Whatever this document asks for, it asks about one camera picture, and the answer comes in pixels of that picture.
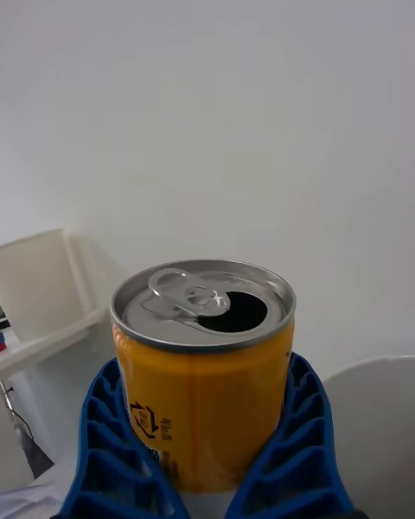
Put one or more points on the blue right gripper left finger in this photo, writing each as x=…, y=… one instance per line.
x=108, y=450

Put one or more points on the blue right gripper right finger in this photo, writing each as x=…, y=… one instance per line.
x=302, y=450

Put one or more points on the orange drink can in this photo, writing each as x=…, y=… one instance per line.
x=216, y=402

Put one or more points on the dark grey cloth piece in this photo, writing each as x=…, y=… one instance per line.
x=36, y=454

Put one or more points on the grey plastic waste bin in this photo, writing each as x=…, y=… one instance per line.
x=376, y=419

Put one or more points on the white shelf board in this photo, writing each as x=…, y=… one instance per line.
x=43, y=285

